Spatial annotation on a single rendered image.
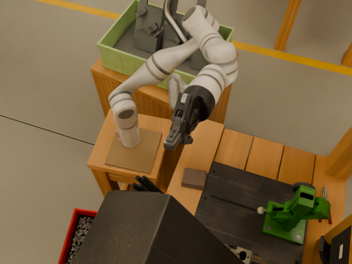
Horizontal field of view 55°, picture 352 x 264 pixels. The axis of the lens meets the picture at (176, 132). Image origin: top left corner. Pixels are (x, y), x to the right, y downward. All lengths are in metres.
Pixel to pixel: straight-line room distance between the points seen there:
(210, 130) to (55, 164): 1.40
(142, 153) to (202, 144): 0.27
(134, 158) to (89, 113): 1.33
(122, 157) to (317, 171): 0.84
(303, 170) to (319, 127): 1.32
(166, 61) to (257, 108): 1.72
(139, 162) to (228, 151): 0.40
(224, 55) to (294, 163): 0.84
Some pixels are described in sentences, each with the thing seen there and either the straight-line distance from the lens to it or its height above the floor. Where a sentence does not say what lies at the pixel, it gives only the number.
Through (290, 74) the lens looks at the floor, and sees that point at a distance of 3.13.
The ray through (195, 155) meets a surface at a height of 0.90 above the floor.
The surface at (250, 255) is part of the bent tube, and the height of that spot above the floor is 1.22.
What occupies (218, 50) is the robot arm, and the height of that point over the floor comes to 1.62.
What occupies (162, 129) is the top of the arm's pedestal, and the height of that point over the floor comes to 0.85.
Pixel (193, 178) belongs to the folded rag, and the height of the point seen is 0.93.
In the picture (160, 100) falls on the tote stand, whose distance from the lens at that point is 1.78.
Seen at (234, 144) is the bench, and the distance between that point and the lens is 1.54.
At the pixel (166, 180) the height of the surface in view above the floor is 0.30.
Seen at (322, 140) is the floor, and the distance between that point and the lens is 2.79.
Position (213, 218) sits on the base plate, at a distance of 1.37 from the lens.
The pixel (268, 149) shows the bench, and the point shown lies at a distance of 1.56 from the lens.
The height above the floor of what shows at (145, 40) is 0.90.
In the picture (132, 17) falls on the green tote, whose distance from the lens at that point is 2.12.
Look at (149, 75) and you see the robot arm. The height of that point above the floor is 1.30.
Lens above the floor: 2.19
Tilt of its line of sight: 57 degrees down
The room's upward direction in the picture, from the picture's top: straight up
